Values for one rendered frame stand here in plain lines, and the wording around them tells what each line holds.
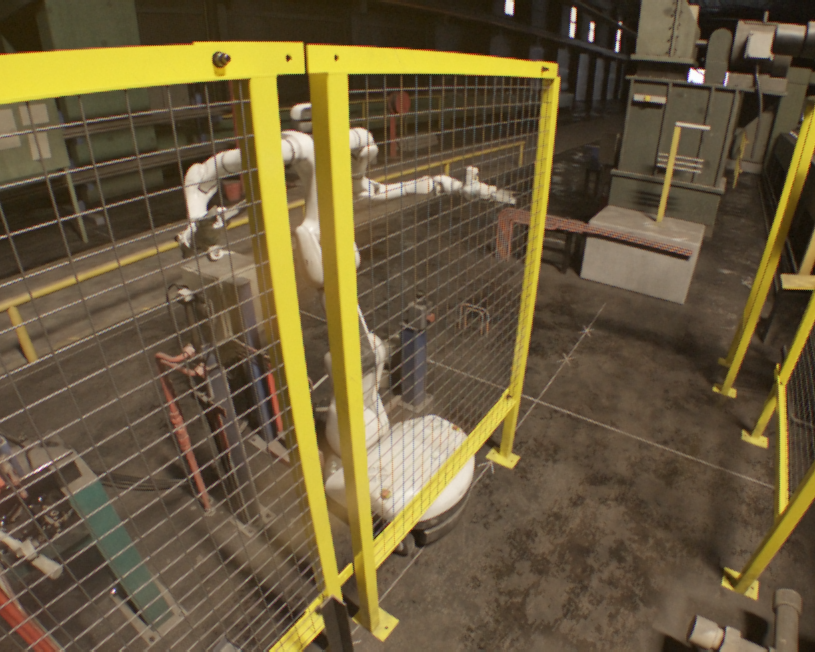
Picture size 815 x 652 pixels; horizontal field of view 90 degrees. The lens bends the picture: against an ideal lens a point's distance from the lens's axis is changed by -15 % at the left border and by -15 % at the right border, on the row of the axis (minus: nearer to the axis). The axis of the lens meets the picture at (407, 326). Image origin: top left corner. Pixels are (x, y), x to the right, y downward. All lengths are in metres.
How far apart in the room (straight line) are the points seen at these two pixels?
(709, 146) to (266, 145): 4.69
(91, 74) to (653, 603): 2.30
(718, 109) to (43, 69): 4.96
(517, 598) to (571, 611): 0.22
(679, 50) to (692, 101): 0.49
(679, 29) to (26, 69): 5.02
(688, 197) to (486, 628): 4.29
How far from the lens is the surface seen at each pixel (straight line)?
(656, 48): 5.25
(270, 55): 0.84
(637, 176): 5.20
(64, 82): 0.68
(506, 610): 2.06
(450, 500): 1.98
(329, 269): 0.95
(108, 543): 1.77
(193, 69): 0.75
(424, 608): 2.04
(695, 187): 5.14
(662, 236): 4.54
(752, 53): 5.13
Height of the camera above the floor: 1.80
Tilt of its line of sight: 29 degrees down
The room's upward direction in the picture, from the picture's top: straight up
